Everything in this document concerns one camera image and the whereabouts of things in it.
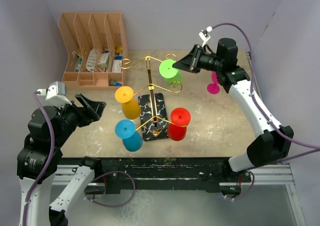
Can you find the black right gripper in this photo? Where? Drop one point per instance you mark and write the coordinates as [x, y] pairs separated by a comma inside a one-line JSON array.
[[190, 62]]

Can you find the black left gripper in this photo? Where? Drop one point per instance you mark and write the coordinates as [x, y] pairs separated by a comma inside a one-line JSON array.
[[96, 107]]

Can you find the green plastic wine glass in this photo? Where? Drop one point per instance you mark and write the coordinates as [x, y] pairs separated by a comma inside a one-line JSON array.
[[170, 74]]

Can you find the pink plastic wine glass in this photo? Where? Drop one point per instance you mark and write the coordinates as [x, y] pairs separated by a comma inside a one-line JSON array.
[[214, 87]]

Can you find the orange plastic wine glass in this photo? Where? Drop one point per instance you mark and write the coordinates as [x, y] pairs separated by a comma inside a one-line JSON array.
[[130, 107]]

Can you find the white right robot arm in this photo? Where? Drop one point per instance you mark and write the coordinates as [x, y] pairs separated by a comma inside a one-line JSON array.
[[272, 139]]

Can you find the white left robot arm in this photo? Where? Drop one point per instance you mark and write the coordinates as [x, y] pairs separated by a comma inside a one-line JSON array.
[[49, 128]]

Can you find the blue plastic wine glass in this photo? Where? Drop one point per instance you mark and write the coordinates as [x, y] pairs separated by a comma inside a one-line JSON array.
[[131, 139]]

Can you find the red plastic wine glass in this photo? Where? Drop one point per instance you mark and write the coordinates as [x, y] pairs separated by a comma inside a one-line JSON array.
[[180, 118]]

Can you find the grey blue small bottle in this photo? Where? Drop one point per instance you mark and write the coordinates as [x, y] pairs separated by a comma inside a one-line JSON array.
[[115, 83]]

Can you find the white printed label packet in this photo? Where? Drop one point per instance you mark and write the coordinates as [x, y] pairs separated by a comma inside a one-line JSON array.
[[91, 60]]

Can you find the white blue labelled box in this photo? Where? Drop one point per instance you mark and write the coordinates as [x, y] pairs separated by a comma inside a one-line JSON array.
[[117, 64]]

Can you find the white red medicine box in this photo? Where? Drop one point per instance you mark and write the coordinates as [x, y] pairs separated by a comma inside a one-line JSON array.
[[103, 61]]

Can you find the peach plastic desk organizer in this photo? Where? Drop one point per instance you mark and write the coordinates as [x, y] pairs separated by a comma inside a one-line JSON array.
[[80, 33]]

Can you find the yellow round object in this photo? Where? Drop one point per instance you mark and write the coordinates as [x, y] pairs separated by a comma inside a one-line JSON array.
[[119, 49]]

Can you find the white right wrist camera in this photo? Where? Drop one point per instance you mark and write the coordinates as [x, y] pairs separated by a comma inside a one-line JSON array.
[[205, 35]]

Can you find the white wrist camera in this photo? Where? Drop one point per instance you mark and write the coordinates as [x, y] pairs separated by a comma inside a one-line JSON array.
[[55, 94], [205, 35]]

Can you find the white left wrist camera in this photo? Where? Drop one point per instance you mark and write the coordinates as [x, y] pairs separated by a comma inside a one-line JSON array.
[[55, 94]]

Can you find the gold wire glass rack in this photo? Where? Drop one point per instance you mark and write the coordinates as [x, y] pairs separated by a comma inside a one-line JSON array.
[[153, 114]]

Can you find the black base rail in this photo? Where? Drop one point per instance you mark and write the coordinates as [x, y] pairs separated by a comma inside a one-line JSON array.
[[166, 173]]

